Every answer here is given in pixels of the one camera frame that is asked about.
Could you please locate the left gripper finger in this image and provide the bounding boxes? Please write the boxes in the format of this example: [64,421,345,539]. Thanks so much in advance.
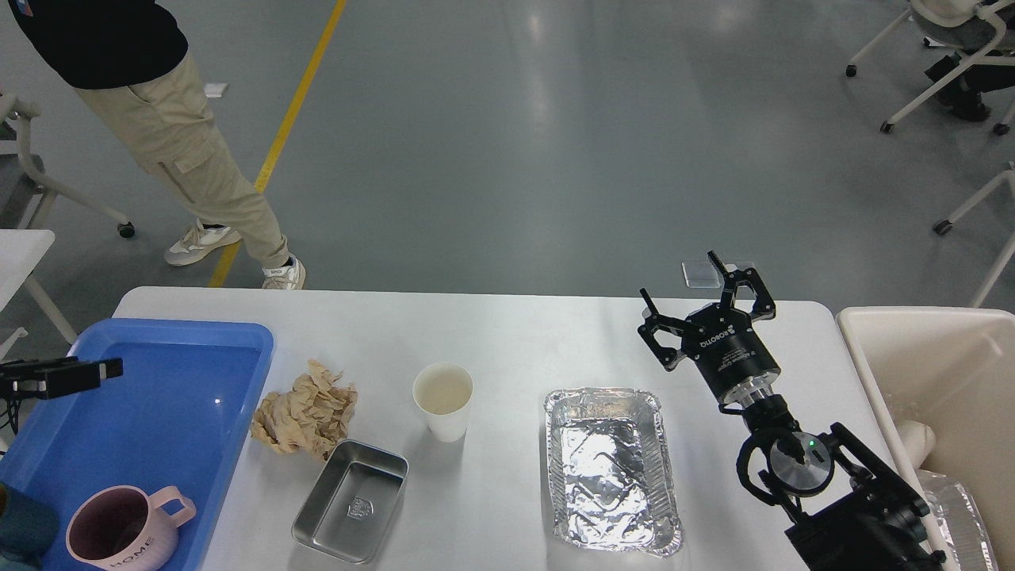
[1,357,124,399]

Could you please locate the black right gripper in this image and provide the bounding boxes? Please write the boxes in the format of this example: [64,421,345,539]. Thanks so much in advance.
[638,251,782,405]

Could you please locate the pink mug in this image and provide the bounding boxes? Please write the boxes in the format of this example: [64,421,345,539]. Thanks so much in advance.
[64,485,198,570]

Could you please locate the small steel tray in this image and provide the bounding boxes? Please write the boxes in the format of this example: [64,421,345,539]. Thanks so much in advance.
[291,439,409,565]

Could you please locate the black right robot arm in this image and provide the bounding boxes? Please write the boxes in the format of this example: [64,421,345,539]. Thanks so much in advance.
[638,251,947,570]

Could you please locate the floor socket plate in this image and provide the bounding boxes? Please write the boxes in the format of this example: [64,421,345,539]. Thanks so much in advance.
[681,260,756,289]

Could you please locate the white side table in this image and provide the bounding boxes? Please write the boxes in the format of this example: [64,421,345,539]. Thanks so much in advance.
[1,230,79,346]

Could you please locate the blue plastic tray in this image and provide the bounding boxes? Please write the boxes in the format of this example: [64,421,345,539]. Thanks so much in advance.
[1,319,274,570]

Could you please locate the teal object at corner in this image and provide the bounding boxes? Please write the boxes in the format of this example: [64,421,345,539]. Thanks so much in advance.
[1,483,60,570]

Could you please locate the aluminium foil tray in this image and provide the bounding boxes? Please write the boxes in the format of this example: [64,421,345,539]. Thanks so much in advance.
[544,387,683,559]

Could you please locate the white chair left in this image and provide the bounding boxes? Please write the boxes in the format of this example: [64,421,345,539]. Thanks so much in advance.
[2,93,136,239]

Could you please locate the beige plastic bin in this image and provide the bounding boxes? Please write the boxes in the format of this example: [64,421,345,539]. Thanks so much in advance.
[837,307,1014,570]

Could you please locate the white chair leg right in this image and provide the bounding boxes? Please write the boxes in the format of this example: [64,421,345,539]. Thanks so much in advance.
[933,163,1015,310]

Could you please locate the crumpled brown paper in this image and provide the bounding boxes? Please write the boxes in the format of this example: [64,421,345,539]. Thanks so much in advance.
[249,360,359,462]

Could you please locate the white paper cup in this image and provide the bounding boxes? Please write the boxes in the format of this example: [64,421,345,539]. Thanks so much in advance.
[411,362,473,443]

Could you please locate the foil trash in bin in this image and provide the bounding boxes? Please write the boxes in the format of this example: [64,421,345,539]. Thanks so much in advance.
[917,469,1000,570]

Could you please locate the person in beige trousers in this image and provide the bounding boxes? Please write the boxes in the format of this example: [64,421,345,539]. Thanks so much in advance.
[10,1,307,290]

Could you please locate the white office chair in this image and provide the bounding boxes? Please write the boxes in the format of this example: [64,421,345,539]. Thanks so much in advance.
[844,0,1015,136]

